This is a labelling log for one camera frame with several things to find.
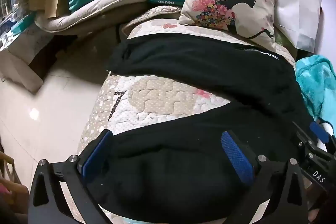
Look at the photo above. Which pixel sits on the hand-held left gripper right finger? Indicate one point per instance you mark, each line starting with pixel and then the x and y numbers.
pixel 236 155

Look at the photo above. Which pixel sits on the patchwork quilted blanket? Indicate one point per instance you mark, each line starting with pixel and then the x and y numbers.
pixel 152 100

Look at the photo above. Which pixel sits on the wooden chair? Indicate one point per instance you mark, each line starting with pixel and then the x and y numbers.
pixel 10 169

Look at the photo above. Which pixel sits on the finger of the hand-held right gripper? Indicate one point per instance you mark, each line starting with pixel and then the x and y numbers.
pixel 303 136
pixel 319 132

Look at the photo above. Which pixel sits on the teal carton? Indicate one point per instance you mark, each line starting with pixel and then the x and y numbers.
pixel 23 23

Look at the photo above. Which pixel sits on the white paper bag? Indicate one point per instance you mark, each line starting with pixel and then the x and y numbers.
pixel 294 16

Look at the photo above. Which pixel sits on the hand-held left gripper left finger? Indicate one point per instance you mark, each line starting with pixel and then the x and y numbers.
pixel 95 155

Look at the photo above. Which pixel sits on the beige seat cushion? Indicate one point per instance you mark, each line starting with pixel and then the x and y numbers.
pixel 105 3

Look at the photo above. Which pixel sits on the large flat cardboard carton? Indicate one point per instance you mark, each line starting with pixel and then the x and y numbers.
pixel 23 56

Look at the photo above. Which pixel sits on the teal fleece towel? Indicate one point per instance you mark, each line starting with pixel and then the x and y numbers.
pixel 317 82

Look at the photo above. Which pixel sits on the black pants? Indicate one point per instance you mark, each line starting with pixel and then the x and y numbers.
pixel 210 69

